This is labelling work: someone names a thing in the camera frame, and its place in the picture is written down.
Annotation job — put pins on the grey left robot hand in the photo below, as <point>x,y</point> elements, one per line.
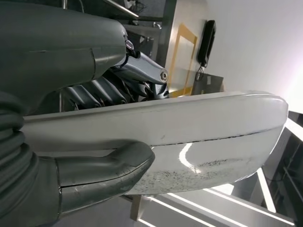
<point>59,47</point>

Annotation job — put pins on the black foam case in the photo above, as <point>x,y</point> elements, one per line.
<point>206,40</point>

